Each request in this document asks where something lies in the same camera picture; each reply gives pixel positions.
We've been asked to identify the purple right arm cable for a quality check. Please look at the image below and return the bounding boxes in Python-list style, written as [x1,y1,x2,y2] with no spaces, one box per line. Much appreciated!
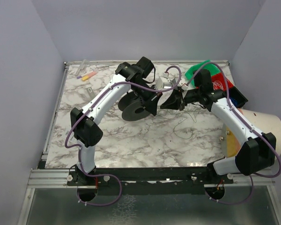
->
[185,62,281,205]

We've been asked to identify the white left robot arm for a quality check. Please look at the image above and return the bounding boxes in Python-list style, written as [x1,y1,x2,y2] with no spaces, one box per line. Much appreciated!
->
[70,57,162,174]

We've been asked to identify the white wires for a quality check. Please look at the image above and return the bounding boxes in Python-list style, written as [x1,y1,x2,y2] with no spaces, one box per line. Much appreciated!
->
[213,80,227,91]

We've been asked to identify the large white cylinder bucket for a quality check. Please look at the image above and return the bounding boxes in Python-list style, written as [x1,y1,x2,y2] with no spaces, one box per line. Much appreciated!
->
[221,107,281,160]

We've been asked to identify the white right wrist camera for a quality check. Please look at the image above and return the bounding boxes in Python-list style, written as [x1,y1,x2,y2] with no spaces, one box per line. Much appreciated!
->
[177,82,189,92]

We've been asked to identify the black cable spool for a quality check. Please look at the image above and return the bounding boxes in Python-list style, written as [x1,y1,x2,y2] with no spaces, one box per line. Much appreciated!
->
[118,91,151,121]

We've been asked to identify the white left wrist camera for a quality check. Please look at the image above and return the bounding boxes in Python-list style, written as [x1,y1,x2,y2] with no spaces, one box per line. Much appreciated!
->
[155,77,175,90]

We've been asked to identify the black plastic bin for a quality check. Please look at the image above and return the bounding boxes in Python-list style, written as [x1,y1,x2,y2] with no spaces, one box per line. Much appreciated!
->
[229,86,248,108]

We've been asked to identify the red plastic bin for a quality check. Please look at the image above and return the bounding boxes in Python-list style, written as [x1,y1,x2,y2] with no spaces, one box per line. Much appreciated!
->
[211,73,227,91]

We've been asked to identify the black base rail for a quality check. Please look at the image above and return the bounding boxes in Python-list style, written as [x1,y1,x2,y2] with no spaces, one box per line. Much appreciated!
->
[67,166,233,195]

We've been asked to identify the green wire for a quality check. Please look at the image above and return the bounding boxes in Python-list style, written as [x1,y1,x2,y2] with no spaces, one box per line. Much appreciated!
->
[163,103,204,140]

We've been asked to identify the clear plastic tube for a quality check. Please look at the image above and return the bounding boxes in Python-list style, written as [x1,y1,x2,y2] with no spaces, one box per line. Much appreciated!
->
[76,59,87,76]

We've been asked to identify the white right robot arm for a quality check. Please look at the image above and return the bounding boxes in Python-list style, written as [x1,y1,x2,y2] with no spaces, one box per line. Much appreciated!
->
[160,69,276,176]

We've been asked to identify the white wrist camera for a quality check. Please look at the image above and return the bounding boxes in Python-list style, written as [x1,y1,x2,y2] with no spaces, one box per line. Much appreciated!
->
[177,82,189,92]
[155,77,175,90]

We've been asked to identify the purple yellow pink markers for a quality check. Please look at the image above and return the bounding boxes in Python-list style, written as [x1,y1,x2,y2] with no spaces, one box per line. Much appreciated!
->
[77,71,98,81]

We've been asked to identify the aluminium frame rail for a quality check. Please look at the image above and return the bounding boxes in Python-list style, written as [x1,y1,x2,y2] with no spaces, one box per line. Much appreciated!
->
[17,61,69,225]

